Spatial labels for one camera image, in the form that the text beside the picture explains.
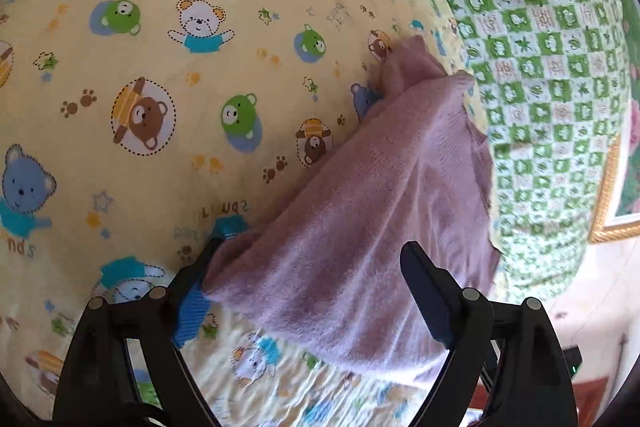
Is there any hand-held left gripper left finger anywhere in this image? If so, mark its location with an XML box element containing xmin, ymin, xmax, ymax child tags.
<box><xmin>52</xmin><ymin>234</ymin><xmax>236</xmax><ymax>427</ymax></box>

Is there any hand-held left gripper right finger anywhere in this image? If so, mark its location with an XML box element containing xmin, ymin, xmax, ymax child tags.
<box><xmin>400</xmin><ymin>241</ymin><xmax>581</xmax><ymax>427</ymax></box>

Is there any purple knitted sweater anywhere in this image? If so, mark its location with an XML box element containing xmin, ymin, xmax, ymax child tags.
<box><xmin>201</xmin><ymin>34</ymin><xmax>504</xmax><ymax>389</ymax></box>

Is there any black device with green light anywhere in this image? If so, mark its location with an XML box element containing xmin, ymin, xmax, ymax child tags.
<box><xmin>564</xmin><ymin>346</ymin><xmax>584</xmax><ymax>379</ymax></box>

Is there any red-brown wooden furniture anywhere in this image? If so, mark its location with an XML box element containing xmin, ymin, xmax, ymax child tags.
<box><xmin>570</xmin><ymin>376</ymin><xmax>612</xmax><ymax>427</ymax></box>

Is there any gold framed landscape painting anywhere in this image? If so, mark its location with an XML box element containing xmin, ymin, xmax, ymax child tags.
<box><xmin>589</xmin><ymin>57</ymin><xmax>640</xmax><ymax>244</ymax></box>

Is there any green checked quilt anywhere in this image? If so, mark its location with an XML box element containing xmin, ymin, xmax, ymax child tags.
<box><xmin>390</xmin><ymin>0</ymin><xmax>637</xmax><ymax>304</ymax></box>

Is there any yellow bear-print bed sheet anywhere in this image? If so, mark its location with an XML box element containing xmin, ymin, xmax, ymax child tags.
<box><xmin>0</xmin><ymin>0</ymin><xmax>501</xmax><ymax>427</ymax></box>

